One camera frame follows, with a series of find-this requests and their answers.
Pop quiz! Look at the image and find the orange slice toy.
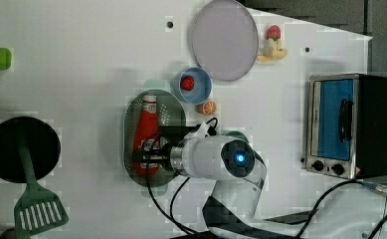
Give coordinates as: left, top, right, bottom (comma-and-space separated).
198, 100, 217, 116

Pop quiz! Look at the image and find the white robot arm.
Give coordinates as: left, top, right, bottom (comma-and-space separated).
131, 124, 377, 239

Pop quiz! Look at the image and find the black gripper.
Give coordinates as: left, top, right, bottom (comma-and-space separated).
132, 125, 193, 171

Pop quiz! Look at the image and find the toaster oven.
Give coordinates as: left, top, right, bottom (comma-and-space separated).
305, 73, 387, 179

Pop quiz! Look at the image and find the red plush ketchup bottle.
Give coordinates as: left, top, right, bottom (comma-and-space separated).
132, 94, 159, 177

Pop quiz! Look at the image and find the green slotted spatula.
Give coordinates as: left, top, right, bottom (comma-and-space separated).
14, 127, 69, 239

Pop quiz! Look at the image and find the black round pot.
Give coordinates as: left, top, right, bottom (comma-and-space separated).
0, 117, 61, 183

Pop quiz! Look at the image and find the green oval strainer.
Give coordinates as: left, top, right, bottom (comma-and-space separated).
120, 80, 186, 196

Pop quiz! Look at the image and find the peeled banana toy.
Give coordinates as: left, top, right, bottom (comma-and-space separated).
257, 38, 288, 62

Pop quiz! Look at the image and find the lilac round plate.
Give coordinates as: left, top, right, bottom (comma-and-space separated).
191, 0, 259, 81

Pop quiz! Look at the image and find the small red strawberry toy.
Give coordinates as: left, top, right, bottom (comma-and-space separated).
180, 76, 195, 92

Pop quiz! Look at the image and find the blue bowl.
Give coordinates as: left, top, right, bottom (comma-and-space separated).
171, 67, 212, 105

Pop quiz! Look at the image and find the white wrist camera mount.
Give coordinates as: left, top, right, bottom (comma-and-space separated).
184, 122, 218, 139

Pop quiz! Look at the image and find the teal mug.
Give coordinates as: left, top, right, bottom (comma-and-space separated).
221, 130, 249, 143

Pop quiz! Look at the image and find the black cable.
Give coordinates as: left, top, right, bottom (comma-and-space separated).
144, 132, 202, 237

